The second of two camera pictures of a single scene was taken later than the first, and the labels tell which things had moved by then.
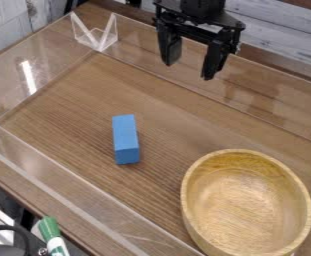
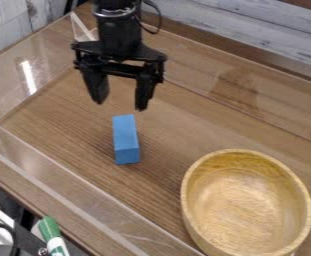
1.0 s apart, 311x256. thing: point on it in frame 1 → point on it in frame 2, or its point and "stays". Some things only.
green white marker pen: x=50 y=233 stays
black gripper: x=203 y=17 → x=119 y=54
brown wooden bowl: x=245 y=205 stays
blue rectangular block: x=125 y=143 stays
